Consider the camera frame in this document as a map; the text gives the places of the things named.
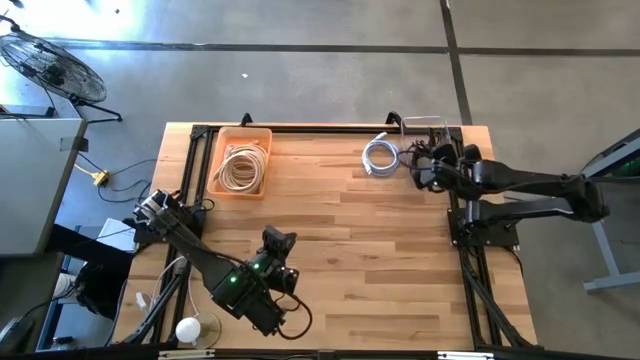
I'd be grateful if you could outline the white box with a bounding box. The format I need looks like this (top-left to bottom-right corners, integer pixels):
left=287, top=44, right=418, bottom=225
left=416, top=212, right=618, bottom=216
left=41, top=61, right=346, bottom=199
left=97, top=218, right=139, bottom=254

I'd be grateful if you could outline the black aluminium table frame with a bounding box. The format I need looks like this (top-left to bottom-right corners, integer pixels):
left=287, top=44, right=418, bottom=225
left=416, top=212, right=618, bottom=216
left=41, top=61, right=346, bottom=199
left=119, top=112, right=539, bottom=351

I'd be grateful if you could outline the grey metal table frame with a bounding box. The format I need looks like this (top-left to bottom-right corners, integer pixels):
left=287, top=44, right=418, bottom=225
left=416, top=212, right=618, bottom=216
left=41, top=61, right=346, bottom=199
left=552, top=128, right=640, bottom=294

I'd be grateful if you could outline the pale grey HDMI cable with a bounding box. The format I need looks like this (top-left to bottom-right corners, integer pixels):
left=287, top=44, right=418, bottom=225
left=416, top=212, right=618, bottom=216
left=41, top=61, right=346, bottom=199
left=361, top=131, right=402, bottom=177

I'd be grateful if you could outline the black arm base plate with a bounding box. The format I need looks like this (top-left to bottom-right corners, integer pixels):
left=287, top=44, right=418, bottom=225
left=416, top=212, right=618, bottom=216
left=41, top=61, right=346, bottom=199
left=130, top=219, right=204, bottom=247
left=447, top=207, right=521, bottom=249

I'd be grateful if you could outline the orange plastic bin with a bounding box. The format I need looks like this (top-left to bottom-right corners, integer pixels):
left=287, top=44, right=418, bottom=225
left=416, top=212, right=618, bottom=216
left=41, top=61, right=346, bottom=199
left=205, top=126, right=274, bottom=200

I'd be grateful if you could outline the clear plastic bin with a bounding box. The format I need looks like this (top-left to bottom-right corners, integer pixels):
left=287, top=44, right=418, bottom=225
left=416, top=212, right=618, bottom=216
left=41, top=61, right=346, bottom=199
left=399, top=115, right=460, bottom=185

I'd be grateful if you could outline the grey table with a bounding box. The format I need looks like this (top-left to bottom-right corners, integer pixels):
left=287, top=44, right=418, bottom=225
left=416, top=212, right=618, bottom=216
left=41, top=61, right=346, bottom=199
left=0, top=117, right=89, bottom=259

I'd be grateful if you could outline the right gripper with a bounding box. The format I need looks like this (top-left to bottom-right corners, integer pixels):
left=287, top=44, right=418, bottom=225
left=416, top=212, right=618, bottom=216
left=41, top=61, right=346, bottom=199
left=414, top=144, right=482, bottom=200

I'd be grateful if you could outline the white cord with plug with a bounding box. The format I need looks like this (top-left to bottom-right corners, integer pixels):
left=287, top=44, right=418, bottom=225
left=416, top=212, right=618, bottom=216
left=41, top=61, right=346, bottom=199
left=134, top=254, right=195, bottom=321

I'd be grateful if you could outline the silver bracket plate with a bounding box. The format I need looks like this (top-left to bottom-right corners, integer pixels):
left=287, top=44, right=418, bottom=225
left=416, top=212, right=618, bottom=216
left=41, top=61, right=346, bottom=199
left=157, top=349, right=217, bottom=360
left=437, top=351, right=496, bottom=360

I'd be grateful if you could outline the white globe lamp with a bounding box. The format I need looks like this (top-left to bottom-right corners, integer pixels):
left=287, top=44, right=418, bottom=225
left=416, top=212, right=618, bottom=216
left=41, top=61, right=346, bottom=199
left=174, top=312, right=222, bottom=350

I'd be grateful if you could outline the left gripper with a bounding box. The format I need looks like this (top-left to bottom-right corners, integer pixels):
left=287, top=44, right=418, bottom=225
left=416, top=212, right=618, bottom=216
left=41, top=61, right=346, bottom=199
left=249, top=225, right=300, bottom=296

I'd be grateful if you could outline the black floor fan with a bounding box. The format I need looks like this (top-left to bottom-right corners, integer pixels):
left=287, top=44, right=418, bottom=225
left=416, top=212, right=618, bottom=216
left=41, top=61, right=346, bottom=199
left=0, top=14, right=124, bottom=125

